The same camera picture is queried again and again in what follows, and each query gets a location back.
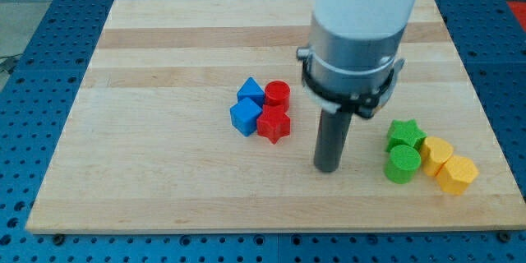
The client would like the green star block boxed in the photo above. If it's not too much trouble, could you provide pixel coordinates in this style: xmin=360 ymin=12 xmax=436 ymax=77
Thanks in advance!
xmin=385 ymin=119 xmax=427 ymax=152

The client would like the yellow heart block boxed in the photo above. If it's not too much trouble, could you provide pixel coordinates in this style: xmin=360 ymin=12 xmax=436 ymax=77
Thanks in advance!
xmin=419 ymin=136 xmax=454 ymax=177

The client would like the blue cube block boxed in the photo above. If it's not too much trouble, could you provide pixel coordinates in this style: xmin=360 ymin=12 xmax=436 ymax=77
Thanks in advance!
xmin=229 ymin=98 xmax=262 ymax=136

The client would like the yellow hexagon block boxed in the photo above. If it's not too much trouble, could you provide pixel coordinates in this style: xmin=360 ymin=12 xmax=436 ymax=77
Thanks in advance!
xmin=436 ymin=155 xmax=479 ymax=196

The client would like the red star block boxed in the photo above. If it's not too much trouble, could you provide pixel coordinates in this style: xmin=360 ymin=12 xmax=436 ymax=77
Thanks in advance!
xmin=256 ymin=104 xmax=291 ymax=144

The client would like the green cylinder block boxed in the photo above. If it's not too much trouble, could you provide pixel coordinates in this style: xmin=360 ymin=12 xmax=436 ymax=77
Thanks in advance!
xmin=384 ymin=145 xmax=422 ymax=184

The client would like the light wooden board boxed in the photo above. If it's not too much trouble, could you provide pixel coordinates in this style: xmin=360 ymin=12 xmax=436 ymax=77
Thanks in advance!
xmin=26 ymin=0 xmax=525 ymax=234

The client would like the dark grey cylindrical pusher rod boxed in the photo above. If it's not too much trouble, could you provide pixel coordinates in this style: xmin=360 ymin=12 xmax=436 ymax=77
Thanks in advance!
xmin=313 ymin=109 xmax=353 ymax=173

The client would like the black cable ring on arm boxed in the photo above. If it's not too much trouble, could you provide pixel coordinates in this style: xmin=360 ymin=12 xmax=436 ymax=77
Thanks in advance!
xmin=301 ymin=57 xmax=395 ymax=119

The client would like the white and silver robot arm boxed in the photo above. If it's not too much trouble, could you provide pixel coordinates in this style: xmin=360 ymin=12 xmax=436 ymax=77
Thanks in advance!
xmin=303 ymin=0 xmax=415 ymax=97

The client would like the red cylinder block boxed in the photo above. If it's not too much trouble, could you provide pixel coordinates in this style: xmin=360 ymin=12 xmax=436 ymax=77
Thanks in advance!
xmin=264 ymin=81 xmax=291 ymax=111

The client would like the blue triangle block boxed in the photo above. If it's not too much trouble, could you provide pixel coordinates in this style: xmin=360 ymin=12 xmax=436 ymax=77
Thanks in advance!
xmin=237 ymin=77 xmax=265 ymax=107

